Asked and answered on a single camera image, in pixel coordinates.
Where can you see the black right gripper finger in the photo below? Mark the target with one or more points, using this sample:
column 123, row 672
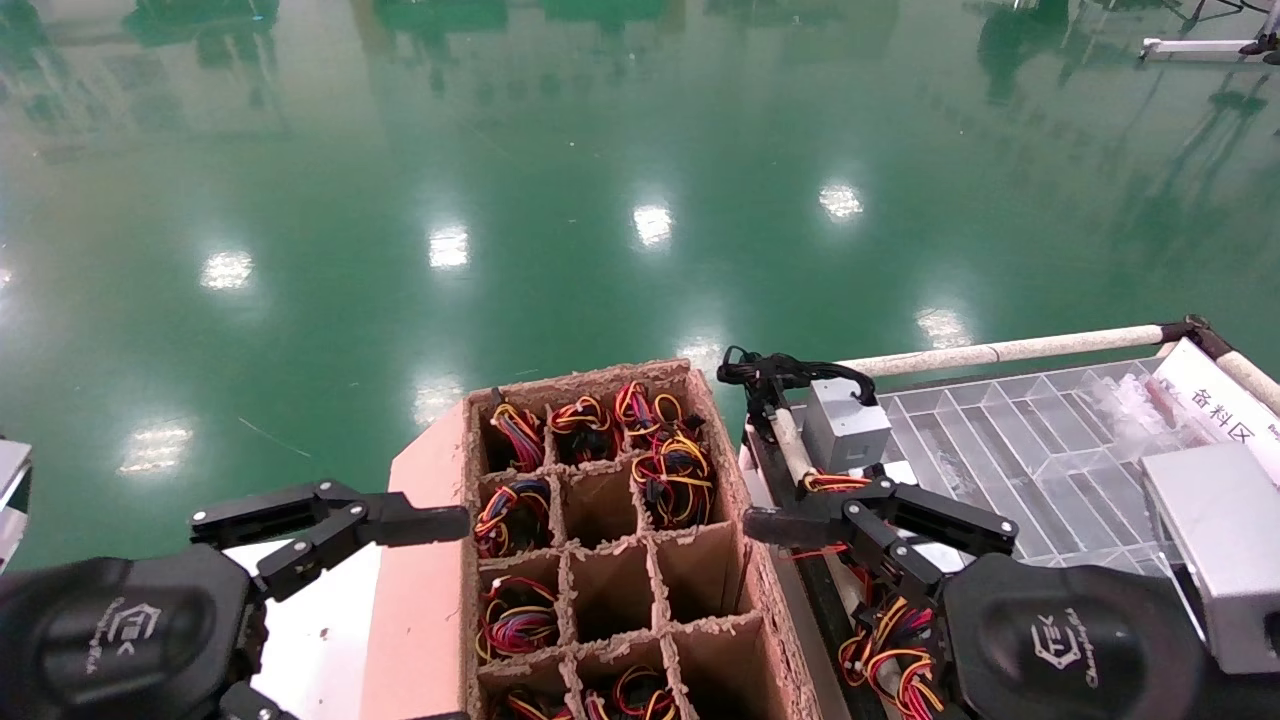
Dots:
column 800, row 525

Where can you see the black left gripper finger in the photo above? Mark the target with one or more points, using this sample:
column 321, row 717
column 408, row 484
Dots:
column 420, row 525

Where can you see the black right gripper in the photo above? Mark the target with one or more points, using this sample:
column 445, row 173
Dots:
column 1070, row 650

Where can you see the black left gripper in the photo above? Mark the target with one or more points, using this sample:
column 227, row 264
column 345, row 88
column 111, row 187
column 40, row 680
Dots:
column 100, row 640

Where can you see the white board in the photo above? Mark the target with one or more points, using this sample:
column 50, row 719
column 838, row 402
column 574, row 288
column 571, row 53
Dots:
column 320, row 660

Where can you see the pink cardboard flap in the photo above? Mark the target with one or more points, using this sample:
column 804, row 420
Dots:
column 420, row 620

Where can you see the gray upright metal power supply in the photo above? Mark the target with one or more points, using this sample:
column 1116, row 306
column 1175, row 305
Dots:
column 845, row 425

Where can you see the brown cardboard divider box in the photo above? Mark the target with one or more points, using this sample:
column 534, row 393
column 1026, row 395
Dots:
column 700, row 570

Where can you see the clear acrylic divider tray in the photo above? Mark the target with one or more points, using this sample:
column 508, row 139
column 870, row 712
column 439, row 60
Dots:
column 1000, row 450

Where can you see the clear plastic bag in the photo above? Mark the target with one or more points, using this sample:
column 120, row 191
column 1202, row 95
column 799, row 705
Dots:
column 1140, row 410

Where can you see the white sign Chinese characters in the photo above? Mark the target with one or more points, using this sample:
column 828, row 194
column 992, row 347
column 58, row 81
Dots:
column 1220, row 405

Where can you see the black caster foot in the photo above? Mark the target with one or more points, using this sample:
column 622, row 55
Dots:
column 1262, row 43

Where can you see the white pipe post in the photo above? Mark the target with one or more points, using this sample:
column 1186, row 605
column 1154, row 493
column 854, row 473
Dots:
column 790, row 445

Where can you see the long white pipe rail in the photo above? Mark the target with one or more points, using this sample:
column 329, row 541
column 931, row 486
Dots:
column 1000, row 351

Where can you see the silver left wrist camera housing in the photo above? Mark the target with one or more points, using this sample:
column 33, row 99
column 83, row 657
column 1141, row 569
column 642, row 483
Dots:
column 12, row 500

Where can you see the short white pipe rail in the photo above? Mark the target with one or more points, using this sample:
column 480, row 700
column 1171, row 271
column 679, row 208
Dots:
column 1250, row 375

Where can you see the white floor frame bar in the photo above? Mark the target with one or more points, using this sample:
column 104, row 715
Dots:
column 1190, row 47

